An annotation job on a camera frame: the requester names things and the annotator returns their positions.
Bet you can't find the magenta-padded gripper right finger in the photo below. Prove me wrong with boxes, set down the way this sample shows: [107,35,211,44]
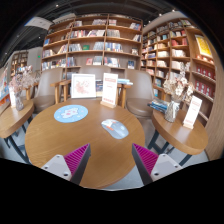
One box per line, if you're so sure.
[131,143,184,186]

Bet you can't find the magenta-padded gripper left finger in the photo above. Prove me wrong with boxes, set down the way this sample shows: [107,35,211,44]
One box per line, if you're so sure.
[40,143,92,186]

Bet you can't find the grey computer mouse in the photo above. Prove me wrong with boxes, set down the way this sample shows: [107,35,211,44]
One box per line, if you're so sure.
[100,118,130,140]

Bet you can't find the round light blue mouse pad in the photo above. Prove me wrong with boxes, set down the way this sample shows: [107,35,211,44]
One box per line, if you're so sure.
[53,104,89,124]

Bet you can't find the round wooden side table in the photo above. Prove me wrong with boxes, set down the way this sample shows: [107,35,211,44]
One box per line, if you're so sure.
[0,99,35,164]
[146,109,209,168]

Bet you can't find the stack of dark books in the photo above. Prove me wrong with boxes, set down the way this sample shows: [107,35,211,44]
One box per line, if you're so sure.
[147,98,171,114]

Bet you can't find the glass vase with dried flowers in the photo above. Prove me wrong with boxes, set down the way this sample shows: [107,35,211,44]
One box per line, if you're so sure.
[8,64,36,112]
[162,63,196,124]

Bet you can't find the brown armchair with wooden arms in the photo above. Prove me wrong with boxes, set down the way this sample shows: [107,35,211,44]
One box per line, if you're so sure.
[121,68,159,119]
[24,67,66,114]
[59,64,128,109]

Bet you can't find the small white red table sign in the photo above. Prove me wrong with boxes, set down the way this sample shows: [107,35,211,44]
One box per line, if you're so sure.
[182,95,203,130]
[8,86,17,108]

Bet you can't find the white framed floral picture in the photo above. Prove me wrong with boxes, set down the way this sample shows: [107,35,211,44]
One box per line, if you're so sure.
[70,73,97,100]

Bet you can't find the dark upright book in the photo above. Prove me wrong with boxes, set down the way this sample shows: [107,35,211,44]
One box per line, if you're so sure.
[95,79,104,98]

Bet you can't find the white red sign, wooden base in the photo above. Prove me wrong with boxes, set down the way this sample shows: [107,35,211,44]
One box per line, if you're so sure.
[99,72,119,109]

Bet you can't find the stack of light blue books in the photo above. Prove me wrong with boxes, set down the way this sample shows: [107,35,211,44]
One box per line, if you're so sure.
[117,78,134,86]

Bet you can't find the orange display shelf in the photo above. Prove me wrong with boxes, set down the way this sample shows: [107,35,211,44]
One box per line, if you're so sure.
[0,66,11,114]

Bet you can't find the distant wooden bookshelf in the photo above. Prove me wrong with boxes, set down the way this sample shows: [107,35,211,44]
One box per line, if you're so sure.
[9,49,29,78]

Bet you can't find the curved wooden bookshelf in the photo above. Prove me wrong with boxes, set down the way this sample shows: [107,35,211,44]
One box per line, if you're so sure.
[139,18,224,161]

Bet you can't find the wide wooden bookshelf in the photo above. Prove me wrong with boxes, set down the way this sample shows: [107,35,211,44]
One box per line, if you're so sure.
[40,13,144,81]

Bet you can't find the white ceiling panel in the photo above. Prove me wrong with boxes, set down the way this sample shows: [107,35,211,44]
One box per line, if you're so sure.
[24,15,54,32]

